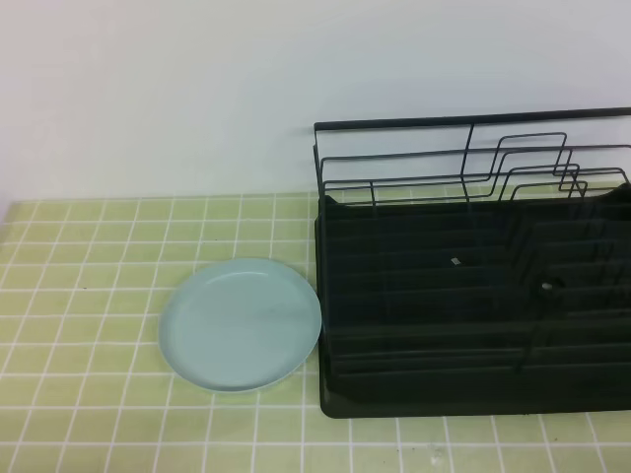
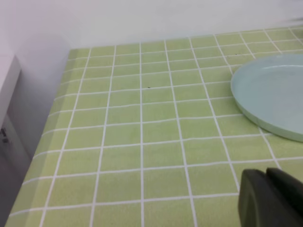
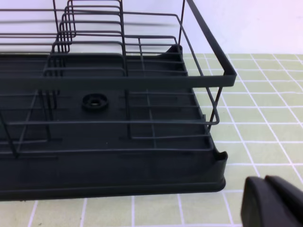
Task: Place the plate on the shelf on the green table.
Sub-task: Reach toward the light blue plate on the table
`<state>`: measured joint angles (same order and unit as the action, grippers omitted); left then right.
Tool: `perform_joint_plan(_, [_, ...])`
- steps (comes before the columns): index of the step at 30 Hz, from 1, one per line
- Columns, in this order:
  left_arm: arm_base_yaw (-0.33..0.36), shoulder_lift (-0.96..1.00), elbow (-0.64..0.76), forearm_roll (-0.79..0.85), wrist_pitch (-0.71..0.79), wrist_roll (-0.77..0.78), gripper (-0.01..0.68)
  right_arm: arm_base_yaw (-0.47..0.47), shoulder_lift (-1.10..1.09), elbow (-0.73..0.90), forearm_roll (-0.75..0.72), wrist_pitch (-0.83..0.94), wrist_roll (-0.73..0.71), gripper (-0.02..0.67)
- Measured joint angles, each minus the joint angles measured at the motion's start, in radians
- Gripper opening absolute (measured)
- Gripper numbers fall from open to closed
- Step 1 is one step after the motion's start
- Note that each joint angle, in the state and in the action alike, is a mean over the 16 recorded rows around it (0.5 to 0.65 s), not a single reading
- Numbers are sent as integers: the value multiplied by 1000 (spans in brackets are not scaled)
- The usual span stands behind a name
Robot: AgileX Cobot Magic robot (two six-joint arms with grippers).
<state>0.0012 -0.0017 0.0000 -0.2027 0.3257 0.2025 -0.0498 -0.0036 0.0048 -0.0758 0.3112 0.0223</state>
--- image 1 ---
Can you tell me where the light blue round plate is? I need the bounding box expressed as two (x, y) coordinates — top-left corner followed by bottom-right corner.
(158, 258), (321, 393)

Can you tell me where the black wire dish rack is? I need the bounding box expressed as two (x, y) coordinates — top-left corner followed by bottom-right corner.
(312, 106), (631, 379)

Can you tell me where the black drip tray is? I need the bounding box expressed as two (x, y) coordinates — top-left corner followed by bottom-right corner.
(315, 184), (630, 419)

